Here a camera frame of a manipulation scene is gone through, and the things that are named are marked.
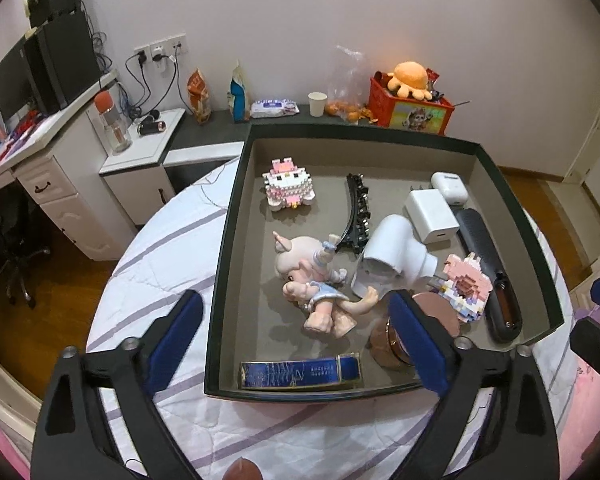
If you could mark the pink purple block figure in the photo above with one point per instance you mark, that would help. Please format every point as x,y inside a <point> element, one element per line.
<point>464,286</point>

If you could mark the white desk with drawers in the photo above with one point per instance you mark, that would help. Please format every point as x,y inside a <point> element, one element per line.
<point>58,164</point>

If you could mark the white earbuds case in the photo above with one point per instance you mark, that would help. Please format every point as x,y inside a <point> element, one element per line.
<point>451,187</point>

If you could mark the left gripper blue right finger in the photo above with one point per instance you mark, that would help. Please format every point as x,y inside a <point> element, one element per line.
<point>427,342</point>

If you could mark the pink and black storage box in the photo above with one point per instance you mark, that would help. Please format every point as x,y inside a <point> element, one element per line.
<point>325,222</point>

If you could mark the blue rectangular small box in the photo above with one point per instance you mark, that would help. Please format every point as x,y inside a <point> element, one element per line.
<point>306,374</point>

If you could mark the person's left hand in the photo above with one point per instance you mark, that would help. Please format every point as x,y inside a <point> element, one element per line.
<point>243,469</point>

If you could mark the black hair clip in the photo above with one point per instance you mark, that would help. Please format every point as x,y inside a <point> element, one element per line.
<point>356,234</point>

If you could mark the pink white block cat figure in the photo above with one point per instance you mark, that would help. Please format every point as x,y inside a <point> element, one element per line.
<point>287,185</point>

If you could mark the orange snack bag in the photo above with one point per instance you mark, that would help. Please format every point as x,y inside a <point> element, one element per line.
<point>199,97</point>

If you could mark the red toy crate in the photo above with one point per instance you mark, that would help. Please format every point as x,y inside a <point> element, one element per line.
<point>406,114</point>

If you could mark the white travel plug adapter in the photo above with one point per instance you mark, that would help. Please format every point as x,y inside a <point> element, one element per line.
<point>393,259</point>

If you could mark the black computer monitor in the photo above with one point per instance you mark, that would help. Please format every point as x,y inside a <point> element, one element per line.
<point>16,93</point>

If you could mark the white square charger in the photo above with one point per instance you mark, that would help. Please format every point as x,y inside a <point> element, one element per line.
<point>431,216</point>

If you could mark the orange octopus plush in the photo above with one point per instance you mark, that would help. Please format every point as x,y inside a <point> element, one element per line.
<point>409,80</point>

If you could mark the wet wipes pack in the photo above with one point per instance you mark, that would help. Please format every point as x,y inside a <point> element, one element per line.
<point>273,108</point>

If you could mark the white striped quilt cover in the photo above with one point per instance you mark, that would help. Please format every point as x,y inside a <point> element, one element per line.
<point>178,249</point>

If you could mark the plastic bag of oranges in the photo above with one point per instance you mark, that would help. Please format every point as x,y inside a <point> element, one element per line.
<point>348,86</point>

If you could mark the pink printed bedsheet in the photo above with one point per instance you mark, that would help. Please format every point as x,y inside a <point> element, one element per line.
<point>579,421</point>

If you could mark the blue white snack bag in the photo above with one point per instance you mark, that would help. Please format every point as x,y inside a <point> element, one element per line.
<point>238,98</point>

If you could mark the small black camera gadget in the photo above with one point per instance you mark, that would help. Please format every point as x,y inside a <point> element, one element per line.
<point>151,124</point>

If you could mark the clear bottle red cap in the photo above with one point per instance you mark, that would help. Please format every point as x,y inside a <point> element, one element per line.
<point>114,124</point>

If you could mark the white wall power strip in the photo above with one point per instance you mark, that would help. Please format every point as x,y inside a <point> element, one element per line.
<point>171,46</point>

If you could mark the rose gold cylinder jar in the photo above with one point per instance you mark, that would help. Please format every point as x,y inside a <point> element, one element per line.
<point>384,344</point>

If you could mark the pink doll figurine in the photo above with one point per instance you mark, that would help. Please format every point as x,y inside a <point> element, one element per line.
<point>313,284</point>

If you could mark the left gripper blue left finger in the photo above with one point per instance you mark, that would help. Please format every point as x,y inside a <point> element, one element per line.
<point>167,339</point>

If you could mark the white paper cup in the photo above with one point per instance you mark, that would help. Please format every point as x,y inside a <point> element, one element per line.
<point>317,103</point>

